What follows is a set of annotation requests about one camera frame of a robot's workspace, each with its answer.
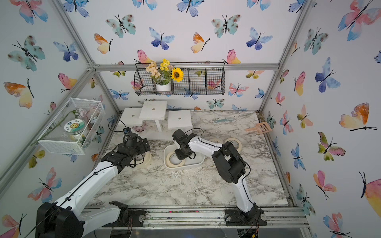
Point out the small pink flower ornament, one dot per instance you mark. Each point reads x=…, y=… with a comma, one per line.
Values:
x=139, y=129

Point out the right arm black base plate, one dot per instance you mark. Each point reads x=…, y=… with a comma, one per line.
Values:
x=236, y=217

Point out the potted artificial flowers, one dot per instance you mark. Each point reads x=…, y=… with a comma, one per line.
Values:
x=164, y=75

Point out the white tiered display stand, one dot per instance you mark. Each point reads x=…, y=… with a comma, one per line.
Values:
x=160, y=122

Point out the clear acrylic wall box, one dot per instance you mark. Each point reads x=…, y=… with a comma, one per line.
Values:
x=54, y=139

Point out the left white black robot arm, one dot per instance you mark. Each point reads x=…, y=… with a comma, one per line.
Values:
x=65, y=217

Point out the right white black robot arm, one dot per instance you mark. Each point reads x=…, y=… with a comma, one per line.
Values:
x=228, y=162

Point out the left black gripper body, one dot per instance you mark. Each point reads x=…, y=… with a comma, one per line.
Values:
x=141, y=148

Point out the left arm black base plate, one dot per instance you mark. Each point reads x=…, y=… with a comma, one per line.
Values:
x=129, y=219

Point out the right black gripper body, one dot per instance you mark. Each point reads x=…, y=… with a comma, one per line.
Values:
x=179, y=154

